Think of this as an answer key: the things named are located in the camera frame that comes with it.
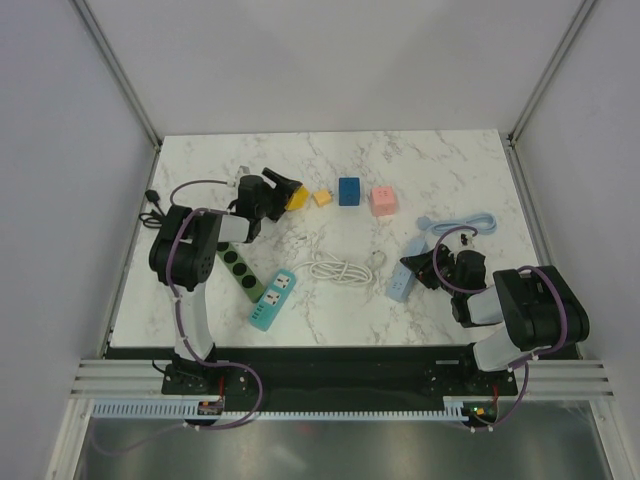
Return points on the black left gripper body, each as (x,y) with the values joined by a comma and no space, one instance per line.
(262,209)

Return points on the yellow cube socket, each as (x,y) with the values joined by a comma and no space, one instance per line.
(298,199)

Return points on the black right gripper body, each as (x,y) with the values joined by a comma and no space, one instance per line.
(427,272)

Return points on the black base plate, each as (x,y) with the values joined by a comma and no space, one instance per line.
(341,378)

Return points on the white slotted cable duct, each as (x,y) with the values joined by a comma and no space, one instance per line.
(211,408)

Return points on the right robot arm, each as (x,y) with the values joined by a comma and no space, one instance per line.
(535,312)

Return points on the pink cube socket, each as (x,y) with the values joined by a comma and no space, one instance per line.
(383,201)

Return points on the yellow plug adapter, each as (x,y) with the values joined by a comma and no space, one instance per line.
(322,197)

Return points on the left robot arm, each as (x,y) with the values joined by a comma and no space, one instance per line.
(185,248)

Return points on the blue cube socket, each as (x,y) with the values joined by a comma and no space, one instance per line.
(349,191)

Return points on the aluminium table frame rail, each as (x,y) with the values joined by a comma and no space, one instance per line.
(553,380)

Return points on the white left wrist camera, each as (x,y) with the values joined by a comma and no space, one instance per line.
(241,172)

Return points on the teal power strip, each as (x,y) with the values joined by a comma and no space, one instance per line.
(272,300)

